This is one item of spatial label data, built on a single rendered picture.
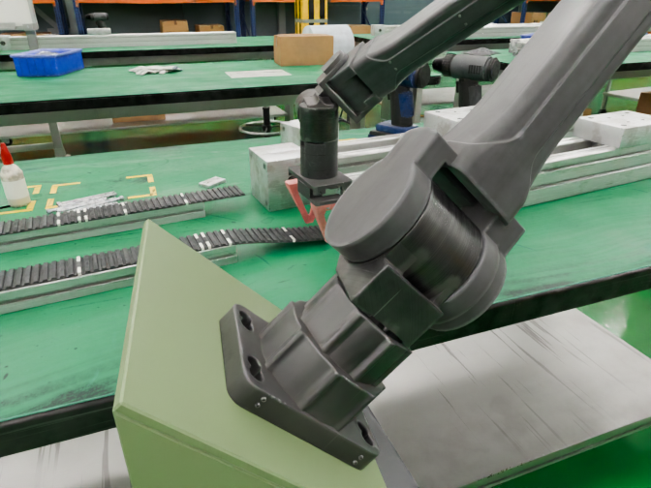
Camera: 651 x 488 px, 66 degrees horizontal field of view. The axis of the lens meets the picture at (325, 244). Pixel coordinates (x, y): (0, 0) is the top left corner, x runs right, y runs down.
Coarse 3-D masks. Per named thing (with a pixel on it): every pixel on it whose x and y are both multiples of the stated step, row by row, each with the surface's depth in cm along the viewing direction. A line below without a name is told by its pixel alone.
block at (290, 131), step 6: (294, 120) 116; (282, 126) 114; (288, 126) 112; (294, 126) 111; (282, 132) 114; (288, 132) 113; (294, 132) 111; (282, 138) 115; (288, 138) 113; (294, 138) 111
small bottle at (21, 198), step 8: (8, 152) 90; (8, 160) 90; (8, 168) 91; (16, 168) 92; (0, 176) 91; (8, 176) 91; (16, 176) 91; (8, 184) 91; (16, 184) 92; (24, 184) 93; (8, 192) 92; (16, 192) 92; (24, 192) 93; (8, 200) 93; (16, 200) 93; (24, 200) 94
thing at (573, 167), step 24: (576, 144) 104; (648, 144) 103; (552, 168) 94; (576, 168) 96; (600, 168) 99; (624, 168) 104; (648, 168) 106; (336, 192) 85; (552, 192) 95; (576, 192) 99
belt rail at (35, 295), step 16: (208, 256) 72; (224, 256) 74; (96, 272) 66; (112, 272) 66; (128, 272) 67; (32, 288) 63; (48, 288) 64; (64, 288) 64; (80, 288) 66; (96, 288) 66; (112, 288) 67; (0, 304) 62; (16, 304) 63; (32, 304) 63
